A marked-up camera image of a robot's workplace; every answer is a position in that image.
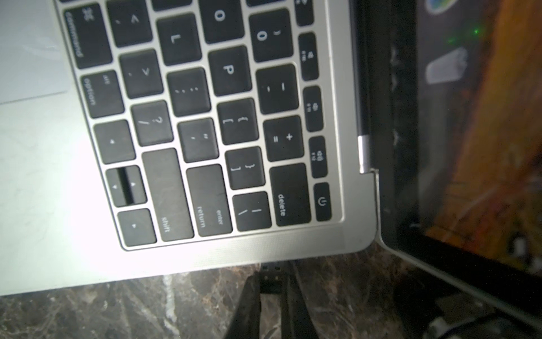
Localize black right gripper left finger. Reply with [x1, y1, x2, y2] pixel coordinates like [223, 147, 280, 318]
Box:
[224, 273, 261, 339]

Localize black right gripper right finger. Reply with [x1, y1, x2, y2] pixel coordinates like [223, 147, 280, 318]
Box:
[280, 262, 319, 339]

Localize black USB mouse receiver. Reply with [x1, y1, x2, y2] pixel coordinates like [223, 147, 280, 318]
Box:
[258, 261, 289, 295]

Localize silver open laptop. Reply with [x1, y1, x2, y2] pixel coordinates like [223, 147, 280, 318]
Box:
[1, 1, 541, 329]

